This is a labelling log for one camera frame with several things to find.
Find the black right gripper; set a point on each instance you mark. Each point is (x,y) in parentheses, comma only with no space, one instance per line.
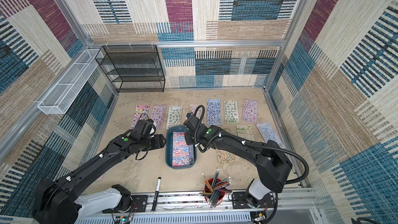
(189,137)

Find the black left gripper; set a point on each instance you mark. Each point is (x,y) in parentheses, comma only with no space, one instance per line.
(160,142)

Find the pink bonbon sticker sheet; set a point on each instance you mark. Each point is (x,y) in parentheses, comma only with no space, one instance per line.
(192,109)

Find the teal plastic storage box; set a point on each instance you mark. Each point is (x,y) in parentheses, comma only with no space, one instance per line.
(169,147)

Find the green dinosaur sticker sheet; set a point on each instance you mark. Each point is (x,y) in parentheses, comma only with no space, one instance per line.
(174,116)

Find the pink cat sticker sheet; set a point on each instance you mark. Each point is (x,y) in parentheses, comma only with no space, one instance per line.
(141,112)

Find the purple sticker sheet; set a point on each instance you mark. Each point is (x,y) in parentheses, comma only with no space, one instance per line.
(157,115)

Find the blue penguin sticker sheet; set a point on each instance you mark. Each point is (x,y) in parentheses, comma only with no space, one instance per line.
(213,112)

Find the panda sticker sheet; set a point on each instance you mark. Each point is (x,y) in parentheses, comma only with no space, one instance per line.
(225,157)

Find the green frog sticker sheet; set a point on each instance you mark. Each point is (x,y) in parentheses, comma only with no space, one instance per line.
(231,111)

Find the green house sticker sheet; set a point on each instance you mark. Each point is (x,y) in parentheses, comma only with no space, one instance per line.
(245,131)

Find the pink character sticker sheet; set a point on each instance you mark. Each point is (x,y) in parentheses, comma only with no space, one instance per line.
(250,111)

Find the pastel sticker sheet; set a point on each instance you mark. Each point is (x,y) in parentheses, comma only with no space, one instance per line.
(268,133)

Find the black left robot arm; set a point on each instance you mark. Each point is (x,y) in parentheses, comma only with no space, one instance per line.
(61,201)

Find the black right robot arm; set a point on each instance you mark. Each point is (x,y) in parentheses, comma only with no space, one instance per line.
(270,160)

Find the red pencil cup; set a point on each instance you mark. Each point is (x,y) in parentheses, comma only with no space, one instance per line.
(213,190)

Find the black marker pen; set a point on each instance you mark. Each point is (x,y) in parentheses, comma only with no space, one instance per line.
(156,195)

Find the black wire shelf rack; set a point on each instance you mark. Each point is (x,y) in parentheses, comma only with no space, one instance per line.
(132,68)

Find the white wire mesh basket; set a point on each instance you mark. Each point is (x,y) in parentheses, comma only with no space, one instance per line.
(63,94)

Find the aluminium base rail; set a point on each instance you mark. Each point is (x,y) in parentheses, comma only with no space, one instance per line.
(189,208)

